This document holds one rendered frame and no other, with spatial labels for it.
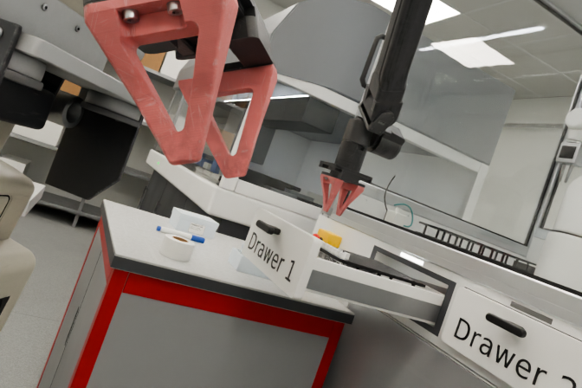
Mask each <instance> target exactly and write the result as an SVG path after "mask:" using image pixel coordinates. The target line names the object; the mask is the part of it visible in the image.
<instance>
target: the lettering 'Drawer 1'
mask: <svg viewBox="0 0 582 388"><path fill-rule="evenodd" d="M253 235H255V242H256V238H257V235H256V233H255V232H253ZM253 235H252V237H251V239H250V242H249V245H250V243H251V240H252V238H253ZM254 246H255V243H254V245H253V247H252V248H251V247H250V246H248V248H249V249H253V248H254ZM262 246H263V249H259V251H258V254H257V255H258V257H260V258H262V253H263V250H264V248H265V245H264V244H263V243H262ZM267 249H268V247H267V248H266V252H265V256H266V257H265V256H264V259H263V260H264V261H265V259H266V258H267V257H268V259H267V263H268V261H269V259H270V257H271V256H272V254H273V252H274V251H272V253H271V255H270V256H269V254H270V250H271V249H269V251H268V253H267ZM260 250H261V251H262V253H261V254H260V255H259V252H260ZM266 253H267V255H266ZM275 256H277V261H276V260H275V259H274V258H275ZM278 259H279V256H278V254H275V255H274V256H273V259H272V262H271V268H272V269H275V267H273V261H274V262H276V263H278ZM291 262H292V263H293V264H292V267H291V269H290V271H289V274H288V277H285V279H286V280H287V281H289V282H290V281H291V280H289V276H290V274H291V271H292V269H293V266H294V261H293V260H291Z"/></svg>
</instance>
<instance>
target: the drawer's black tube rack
mask: <svg viewBox="0 0 582 388"><path fill-rule="evenodd" d="M342 250H343V249H342ZM343 252H346V253H348V254H350V256H349V259H348V260H346V259H345V260H346V261H347V263H346V266H347V267H350V268H355V269H358V270H361V271H364V272H367V273H370V274H373V275H378V276H381V275H385V276H388V277H389V279H390V280H392V279H393V278H394V279H397V280H400V281H405V282H408V283H411V285H412V286H413V287H415V286H416V285H417V286H419V287H423V288H425V286H426V285H424V284H423V283H421V282H419V281H416V280H415V279H413V278H411V277H409V276H408V275H405V274H403V273H401V272H399V271H397V270H396V269H394V268H391V267H389V266H387V265H385V264H383V263H382V262H379V261H377V260H374V259H371V258H368V257H365V256H362V255H358V254H355V253H352V252H349V251H346V250H343ZM376 273H377V274H376ZM381 277H382V276H381Z"/></svg>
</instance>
